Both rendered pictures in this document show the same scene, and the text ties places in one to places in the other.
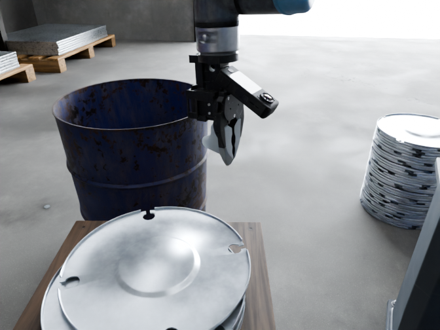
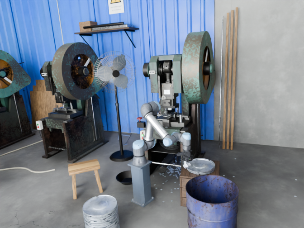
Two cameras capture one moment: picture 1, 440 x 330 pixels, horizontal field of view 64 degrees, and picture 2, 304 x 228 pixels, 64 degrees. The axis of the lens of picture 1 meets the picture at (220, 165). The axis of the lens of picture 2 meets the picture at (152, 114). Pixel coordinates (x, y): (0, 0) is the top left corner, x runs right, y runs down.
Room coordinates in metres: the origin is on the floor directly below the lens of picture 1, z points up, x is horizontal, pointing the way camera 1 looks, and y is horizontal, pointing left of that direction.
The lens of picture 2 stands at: (2.74, 0.30, 1.58)
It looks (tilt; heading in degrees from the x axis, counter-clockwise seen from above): 15 degrees down; 196
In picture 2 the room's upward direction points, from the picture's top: 4 degrees counter-clockwise
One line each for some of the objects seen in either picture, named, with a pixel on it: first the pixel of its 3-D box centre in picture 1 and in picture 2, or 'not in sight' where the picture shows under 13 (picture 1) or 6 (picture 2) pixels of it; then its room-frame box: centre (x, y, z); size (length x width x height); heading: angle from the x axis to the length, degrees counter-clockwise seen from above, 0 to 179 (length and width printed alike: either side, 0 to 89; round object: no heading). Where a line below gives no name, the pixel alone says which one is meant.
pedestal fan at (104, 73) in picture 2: not in sight; (126, 101); (-0.85, -1.14, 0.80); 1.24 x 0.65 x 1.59; 172
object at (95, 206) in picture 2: (422, 129); (100, 205); (1.11, -0.69, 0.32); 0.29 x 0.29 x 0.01
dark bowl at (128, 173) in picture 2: not in sight; (128, 178); (0.19, -0.80, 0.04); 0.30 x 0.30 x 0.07
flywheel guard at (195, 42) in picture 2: not in sight; (197, 68); (-0.30, 0.03, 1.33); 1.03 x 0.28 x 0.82; 172
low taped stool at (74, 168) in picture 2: not in sight; (85, 178); (0.47, -1.22, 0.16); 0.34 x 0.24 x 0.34; 126
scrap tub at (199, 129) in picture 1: (143, 173); (211, 213); (0.94, 0.24, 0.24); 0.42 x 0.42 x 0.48
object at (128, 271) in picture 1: (157, 263); (199, 165); (0.41, 0.10, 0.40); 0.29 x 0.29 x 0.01
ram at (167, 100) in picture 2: not in sight; (168, 93); (-0.20, -0.32, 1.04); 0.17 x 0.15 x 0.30; 172
